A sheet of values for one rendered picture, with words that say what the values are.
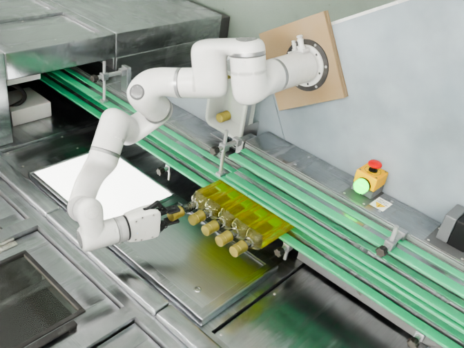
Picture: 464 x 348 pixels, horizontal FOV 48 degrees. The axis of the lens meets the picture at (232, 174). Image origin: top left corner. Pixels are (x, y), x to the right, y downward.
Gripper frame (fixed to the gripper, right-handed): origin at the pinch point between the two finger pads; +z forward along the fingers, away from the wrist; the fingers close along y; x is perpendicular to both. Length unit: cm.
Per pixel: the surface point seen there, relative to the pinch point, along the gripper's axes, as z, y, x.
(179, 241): 4.1, -12.5, 0.8
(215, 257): 10.5, -12.5, -10.6
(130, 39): 28, 19, 97
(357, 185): 42, 20, -30
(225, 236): 8.5, 1.5, -16.7
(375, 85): 50, 45, -20
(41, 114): -12, -13, 99
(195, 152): 21.1, 4.0, 23.8
